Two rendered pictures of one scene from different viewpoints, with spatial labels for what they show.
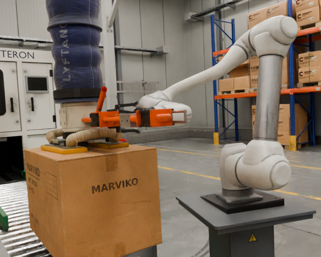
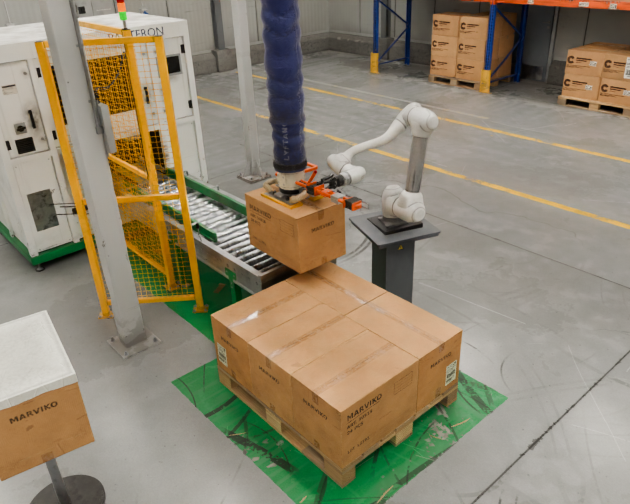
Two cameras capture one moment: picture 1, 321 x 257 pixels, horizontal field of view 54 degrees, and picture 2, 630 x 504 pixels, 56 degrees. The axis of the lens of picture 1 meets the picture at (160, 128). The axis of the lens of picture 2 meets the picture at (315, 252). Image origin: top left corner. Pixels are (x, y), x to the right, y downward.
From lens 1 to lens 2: 275 cm
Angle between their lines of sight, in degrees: 25
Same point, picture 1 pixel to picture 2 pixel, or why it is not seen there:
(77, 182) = (305, 228)
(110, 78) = (241, 31)
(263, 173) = (408, 214)
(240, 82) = not seen: outside the picture
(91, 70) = (301, 150)
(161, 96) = (344, 159)
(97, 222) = (313, 247)
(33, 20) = not seen: outside the picture
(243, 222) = (394, 241)
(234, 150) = (392, 193)
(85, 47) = (298, 137)
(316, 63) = not seen: outside the picture
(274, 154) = (416, 202)
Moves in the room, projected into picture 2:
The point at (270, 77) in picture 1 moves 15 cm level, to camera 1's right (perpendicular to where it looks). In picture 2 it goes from (418, 152) to (440, 151)
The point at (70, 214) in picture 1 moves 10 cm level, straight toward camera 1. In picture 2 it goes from (302, 245) to (307, 251)
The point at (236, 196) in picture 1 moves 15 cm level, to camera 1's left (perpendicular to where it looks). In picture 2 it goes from (392, 222) to (371, 223)
